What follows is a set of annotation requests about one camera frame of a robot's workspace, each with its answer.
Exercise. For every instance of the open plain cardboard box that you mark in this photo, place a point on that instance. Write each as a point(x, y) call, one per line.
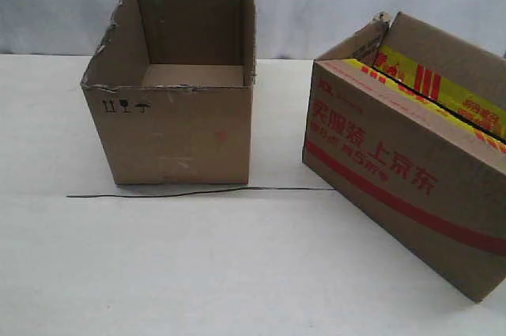
point(170, 90)

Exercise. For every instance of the thin black line on table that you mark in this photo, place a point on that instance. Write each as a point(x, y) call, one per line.
point(198, 192)

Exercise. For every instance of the cardboard box with yellow tape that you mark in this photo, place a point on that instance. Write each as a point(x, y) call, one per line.
point(408, 122)

